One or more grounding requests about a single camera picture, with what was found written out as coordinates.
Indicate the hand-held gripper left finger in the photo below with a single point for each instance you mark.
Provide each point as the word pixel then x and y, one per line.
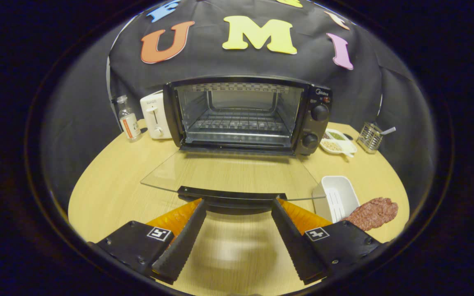
pixel 185 246

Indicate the black toaster oven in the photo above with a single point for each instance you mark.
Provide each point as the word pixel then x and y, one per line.
pixel 319 113

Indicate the white divided dish with beans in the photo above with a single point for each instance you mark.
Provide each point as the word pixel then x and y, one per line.
pixel 335 144

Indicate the white bread toaster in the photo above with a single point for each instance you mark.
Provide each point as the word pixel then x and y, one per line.
pixel 154 119

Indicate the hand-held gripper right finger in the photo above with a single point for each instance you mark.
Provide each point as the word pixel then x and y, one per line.
pixel 294 246

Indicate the white rectangular plastic tray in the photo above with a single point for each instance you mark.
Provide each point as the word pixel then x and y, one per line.
pixel 335 197

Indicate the brown meat slice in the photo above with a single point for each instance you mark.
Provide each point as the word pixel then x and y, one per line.
pixel 372 213

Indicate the small black round cap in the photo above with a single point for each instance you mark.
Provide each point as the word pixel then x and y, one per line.
pixel 348 136

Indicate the small clear glass bottle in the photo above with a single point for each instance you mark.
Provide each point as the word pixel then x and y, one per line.
pixel 129 123

